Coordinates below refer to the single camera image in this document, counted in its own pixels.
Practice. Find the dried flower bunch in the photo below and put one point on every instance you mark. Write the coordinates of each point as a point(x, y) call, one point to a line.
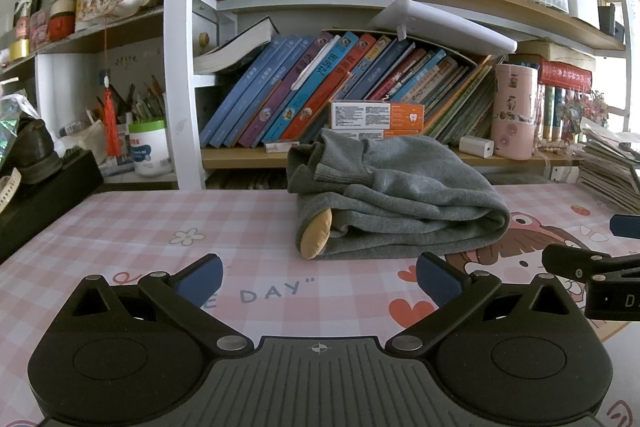
point(585, 114)

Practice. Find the grey knit sweater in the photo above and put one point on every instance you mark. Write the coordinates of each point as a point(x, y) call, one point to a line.
point(400, 197)

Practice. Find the yellow tape roll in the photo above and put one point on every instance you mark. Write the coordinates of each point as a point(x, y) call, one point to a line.
point(20, 49)

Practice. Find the white flat device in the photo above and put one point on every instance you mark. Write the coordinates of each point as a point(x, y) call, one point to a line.
point(440, 24)

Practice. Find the white charger plug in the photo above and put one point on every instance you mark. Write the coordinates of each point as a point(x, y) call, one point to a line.
point(476, 146)

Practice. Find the red jar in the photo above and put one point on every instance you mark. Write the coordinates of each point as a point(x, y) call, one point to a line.
point(61, 22)

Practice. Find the black box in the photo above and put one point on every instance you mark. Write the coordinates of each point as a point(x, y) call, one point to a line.
point(50, 207)

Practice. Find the pink checked table mat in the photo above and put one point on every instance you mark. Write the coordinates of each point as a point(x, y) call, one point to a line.
point(200, 217)

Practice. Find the row of leaning colourful books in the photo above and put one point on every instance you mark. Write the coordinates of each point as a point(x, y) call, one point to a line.
point(320, 87)

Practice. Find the red tassel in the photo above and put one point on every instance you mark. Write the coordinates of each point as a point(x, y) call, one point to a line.
point(111, 122)

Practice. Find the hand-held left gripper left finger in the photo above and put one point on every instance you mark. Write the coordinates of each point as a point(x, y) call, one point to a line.
point(200, 279)

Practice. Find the white wooden bookshelf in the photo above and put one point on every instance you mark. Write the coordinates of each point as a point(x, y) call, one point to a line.
point(177, 57)

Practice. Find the pink tumbler with stickers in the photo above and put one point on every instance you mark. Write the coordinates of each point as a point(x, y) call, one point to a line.
point(515, 112)

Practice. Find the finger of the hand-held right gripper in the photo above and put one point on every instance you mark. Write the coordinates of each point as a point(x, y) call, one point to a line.
point(627, 226)
point(575, 264)

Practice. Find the white tub with green lid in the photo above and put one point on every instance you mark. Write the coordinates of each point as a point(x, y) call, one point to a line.
point(149, 152)

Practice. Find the orange and white box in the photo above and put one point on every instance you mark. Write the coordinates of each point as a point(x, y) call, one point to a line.
point(355, 134)
point(375, 114)

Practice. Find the brown leather shoe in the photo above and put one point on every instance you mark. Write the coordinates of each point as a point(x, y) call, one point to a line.
point(30, 152)

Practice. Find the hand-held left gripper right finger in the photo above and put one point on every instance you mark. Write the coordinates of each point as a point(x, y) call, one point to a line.
point(440, 279)

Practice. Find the stack of papers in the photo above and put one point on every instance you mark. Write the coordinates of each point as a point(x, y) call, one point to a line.
point(607, 167)

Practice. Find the bunch of pens and brushes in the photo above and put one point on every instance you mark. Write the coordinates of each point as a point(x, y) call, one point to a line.
point(145, 102)

